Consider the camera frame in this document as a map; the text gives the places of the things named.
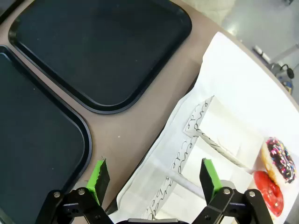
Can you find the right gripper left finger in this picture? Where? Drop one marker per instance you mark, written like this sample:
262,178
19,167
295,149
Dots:
97,186

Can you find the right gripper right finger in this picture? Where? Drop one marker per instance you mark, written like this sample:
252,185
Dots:
210,182

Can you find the red-topped donut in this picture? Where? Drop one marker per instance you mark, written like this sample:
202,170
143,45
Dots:
229,130

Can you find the red glazed donut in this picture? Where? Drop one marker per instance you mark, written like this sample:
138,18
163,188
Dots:
268,193

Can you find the chocolate sprinkle donut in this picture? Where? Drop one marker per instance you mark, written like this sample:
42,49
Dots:
280,158

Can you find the white paper box script print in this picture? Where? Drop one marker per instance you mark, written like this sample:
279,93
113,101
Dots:
172,203

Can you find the black serving tray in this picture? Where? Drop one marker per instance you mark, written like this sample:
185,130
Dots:
35,128
100,46

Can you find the white paper liner sheet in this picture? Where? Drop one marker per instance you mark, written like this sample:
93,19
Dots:
233,70

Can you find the black caster wheel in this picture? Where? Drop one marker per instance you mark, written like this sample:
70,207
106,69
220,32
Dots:
289,72

